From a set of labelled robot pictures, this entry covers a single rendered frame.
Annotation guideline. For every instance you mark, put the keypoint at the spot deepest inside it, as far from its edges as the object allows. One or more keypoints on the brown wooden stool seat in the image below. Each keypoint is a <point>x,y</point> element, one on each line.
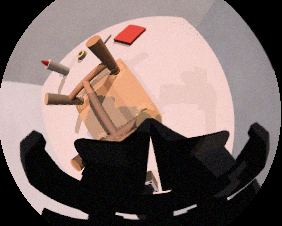
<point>122,97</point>

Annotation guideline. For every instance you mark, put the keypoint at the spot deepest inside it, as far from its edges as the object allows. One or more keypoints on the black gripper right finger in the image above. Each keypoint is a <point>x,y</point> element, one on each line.
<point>172,152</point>

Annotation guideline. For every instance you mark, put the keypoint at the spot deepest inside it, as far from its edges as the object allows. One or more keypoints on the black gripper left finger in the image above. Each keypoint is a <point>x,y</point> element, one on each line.
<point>132,154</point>

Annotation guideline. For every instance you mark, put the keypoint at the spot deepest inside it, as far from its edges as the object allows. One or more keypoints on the brown wooden stool legs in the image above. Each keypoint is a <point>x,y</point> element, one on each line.
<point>99,49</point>

